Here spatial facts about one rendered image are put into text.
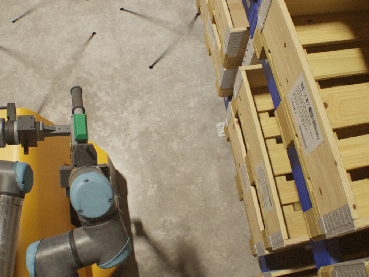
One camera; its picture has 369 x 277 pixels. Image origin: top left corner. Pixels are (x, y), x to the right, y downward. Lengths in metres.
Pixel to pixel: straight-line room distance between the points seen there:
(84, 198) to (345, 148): 0.81
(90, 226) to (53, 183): 1.03
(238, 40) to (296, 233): 0.96
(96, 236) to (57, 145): 1.16
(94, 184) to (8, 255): 0.43
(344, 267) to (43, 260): 0.75
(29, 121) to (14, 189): 0.20
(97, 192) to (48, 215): 0.98
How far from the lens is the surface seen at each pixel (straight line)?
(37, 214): 1.68
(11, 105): 1.18
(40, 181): 1.75
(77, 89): 1.25
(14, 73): 3.07
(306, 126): 1.11
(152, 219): 2.40
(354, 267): 1.01
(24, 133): 1.12
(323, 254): 1.32
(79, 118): 1.08
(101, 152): 2.21
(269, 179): 1.51
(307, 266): 1.85
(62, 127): 1.15
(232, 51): 1.95
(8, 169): 1.12
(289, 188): 1.73
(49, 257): 0.86
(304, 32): 1.41
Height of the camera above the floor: 2.37
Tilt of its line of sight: 69 degrees down
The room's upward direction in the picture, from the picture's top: 2 degrees clockwise
